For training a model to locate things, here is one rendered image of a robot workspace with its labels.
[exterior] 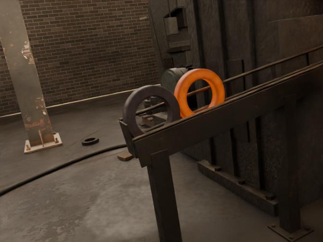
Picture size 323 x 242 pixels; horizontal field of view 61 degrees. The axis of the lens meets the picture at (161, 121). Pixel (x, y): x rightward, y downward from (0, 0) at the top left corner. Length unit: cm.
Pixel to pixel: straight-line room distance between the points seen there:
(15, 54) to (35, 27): 365
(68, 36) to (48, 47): 52
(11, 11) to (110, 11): 413
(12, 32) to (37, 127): 101
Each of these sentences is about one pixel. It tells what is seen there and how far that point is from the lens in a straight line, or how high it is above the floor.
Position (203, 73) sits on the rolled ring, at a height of 73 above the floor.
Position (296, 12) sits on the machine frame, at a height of 90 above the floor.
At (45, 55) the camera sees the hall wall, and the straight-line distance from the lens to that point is 686.
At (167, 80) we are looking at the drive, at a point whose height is 58.
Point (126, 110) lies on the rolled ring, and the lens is 81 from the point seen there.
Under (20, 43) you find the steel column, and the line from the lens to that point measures 330.
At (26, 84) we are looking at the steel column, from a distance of 329.
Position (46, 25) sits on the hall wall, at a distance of 693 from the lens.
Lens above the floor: 82
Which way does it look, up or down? 14 degrees down
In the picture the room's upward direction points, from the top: 9 degrees counter-clockwise
